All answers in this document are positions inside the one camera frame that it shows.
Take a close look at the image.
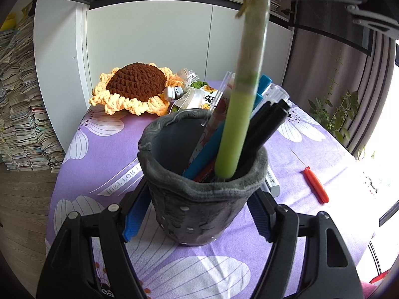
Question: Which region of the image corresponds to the orange utility knife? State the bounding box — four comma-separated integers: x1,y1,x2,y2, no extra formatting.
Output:
291,150,329,204

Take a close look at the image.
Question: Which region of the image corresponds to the purple floral tablecloth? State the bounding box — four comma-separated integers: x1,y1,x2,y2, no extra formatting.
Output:
45,105,379,298

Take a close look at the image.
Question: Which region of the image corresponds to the green highlighter pen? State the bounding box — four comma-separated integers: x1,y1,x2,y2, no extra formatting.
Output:
214,0,271,181

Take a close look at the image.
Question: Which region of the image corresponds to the green crocheted flower stem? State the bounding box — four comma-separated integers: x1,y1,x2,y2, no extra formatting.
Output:
191,80,208,89

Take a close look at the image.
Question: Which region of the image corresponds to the green potted plant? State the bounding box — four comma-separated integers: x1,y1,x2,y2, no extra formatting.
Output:
307,55,375,161

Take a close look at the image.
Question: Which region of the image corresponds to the translucent white ribbon bow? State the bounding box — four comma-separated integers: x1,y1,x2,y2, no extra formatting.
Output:
163,68,203,113

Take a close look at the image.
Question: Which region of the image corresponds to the grey felt pen holder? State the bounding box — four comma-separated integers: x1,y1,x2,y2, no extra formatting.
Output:
137,109,268,246

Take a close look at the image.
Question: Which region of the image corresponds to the tall stack of books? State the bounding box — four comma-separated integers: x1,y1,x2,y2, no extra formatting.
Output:
1,17,65,173

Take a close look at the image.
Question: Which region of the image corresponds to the grey curtain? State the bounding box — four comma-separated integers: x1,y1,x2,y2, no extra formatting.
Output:
283,29,396,155

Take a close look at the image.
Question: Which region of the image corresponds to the crocheted sunflower head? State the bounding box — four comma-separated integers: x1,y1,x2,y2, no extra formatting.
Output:
89,62,185,116

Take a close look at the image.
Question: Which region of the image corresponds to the blue pen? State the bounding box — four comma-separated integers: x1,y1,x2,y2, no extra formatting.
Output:
181,74,273,181

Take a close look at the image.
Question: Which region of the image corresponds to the red patterned pen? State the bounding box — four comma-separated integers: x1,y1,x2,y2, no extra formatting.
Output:
189,72,235,164

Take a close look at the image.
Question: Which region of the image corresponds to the black marker pen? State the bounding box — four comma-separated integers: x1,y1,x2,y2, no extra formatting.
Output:
232,99,290,180

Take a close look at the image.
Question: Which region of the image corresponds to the white cabinet with shelves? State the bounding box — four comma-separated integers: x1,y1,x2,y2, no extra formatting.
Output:
33,0,296,153

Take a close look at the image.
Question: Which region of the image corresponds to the red gel pen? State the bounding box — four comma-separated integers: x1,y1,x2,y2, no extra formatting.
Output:
194,76,290,183

